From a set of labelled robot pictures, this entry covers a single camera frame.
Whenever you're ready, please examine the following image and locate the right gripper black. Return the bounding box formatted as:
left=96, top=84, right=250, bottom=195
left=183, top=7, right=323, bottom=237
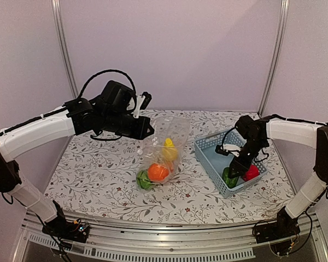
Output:
left=229, top=138, right=267, bottom=178

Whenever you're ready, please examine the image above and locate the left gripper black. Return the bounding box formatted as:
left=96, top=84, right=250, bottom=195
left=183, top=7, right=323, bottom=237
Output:
left=102, top=110, right=155, bottom=140

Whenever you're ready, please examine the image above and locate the green toy pepper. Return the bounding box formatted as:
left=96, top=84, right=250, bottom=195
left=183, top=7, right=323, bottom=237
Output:
left=222, top=167, right=239, bottom=188

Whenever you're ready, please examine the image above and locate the clear zip top bag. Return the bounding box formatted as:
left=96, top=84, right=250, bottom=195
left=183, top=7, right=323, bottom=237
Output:
left=136, top=116, right=191, bottom=192

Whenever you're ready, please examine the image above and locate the yellow toy pear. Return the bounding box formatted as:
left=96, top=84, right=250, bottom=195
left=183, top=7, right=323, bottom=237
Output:
left=162, top=138, right=178, bottom=161

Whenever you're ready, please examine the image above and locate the orange toy fruit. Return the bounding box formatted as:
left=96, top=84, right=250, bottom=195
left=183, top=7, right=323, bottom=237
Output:
left=147, top=163, right=170, bottom=182

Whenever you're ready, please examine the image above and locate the green toy watermelon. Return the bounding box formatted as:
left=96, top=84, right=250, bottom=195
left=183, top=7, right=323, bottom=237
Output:
left=136, top=170, right=157, bottom=190

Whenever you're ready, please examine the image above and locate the green orange toy mango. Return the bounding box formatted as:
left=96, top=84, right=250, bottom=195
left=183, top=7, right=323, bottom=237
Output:
left=165, top=161, right=175, bottom=174

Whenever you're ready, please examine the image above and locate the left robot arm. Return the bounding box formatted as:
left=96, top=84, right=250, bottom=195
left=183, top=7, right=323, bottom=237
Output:
left=0, top=80, right=154, bottom=237

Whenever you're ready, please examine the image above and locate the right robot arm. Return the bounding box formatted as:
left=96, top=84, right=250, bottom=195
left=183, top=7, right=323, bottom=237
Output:
left=228, top=115, right=328, bottom=238

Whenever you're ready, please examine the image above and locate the red toy apple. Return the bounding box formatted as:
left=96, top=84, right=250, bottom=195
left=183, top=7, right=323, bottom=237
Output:
left=242, top=164, right=260, bottom=182

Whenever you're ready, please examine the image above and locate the light blue plastic basket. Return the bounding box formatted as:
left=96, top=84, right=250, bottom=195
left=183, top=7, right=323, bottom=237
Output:
left=194, top=129, right=268, bottom=198

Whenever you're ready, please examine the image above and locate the floral tablecloth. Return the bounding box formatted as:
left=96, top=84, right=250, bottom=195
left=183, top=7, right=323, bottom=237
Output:
left=45, top=110, right=294, bottom=224

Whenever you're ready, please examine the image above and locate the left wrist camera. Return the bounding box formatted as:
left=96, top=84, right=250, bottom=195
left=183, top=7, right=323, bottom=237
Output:
left=132, top=92, right=152, bottom=118

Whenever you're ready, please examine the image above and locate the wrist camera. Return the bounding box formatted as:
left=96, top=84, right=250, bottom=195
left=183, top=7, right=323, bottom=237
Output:
left=132, top=92, right=152, bottom=118
left=215, top=145, right=230, bottom=156

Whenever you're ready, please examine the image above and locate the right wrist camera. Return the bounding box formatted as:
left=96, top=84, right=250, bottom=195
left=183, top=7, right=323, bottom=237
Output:
left=215, top=145, right=230, bottom=156

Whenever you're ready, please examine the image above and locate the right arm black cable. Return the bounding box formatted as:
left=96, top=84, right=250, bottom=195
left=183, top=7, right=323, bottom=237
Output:
left=221, top=127, right=268, bottom=163

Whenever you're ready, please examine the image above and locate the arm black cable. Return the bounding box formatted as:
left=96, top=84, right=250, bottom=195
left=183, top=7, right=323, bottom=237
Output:
left=78, top=69, right=136, bottom=100
left=221, top=127, right=268, bottom=163

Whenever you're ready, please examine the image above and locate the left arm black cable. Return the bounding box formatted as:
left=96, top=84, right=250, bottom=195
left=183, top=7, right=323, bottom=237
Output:
left=78, top=69, right=136, bottom=100

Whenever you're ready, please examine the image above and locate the front aluminium rail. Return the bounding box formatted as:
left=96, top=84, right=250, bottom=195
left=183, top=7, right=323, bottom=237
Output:
left=12, top=212, right=328, bottom=261

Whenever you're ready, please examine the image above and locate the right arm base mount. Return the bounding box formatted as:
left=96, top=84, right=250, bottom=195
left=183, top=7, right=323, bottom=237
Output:
left=252, top=209, right=300, bottom=257

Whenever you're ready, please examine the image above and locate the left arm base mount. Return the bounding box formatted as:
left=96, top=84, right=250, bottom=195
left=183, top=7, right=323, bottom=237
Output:
left=42, top=200, right=90, bottom=243

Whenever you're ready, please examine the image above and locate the left aluminium frame post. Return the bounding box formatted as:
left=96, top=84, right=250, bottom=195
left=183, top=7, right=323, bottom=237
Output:
left=51, top=0, right=78, bottom=98

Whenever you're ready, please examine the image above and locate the aluminium frame post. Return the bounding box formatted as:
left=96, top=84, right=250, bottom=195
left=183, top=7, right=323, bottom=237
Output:
left=257, top=0, right=290, bottom=116
left=51, top=0, right=78, bottom=98

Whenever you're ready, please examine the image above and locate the right aluminium frame post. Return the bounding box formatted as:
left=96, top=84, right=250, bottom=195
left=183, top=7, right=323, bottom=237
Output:
left=257, top=0, right=290, bottom=116

